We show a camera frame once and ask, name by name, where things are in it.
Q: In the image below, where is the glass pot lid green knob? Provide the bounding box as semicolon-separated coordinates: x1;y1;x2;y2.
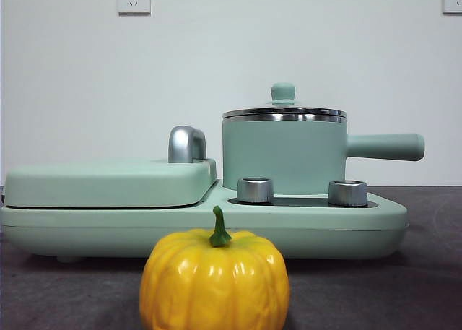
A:
222;82;347;118

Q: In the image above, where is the yellow toy pumpkin green stem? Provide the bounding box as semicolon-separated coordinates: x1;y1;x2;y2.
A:
139;205;291;330

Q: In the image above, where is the silver control knob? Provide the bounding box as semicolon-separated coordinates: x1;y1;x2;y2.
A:
328;180;369;207
236;177;274;204

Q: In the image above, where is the mint green breakfast machine base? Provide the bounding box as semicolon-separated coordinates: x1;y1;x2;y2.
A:
0;180;409;264

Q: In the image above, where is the mint green pot with handle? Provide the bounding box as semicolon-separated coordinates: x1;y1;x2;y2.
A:
221;113;426;196

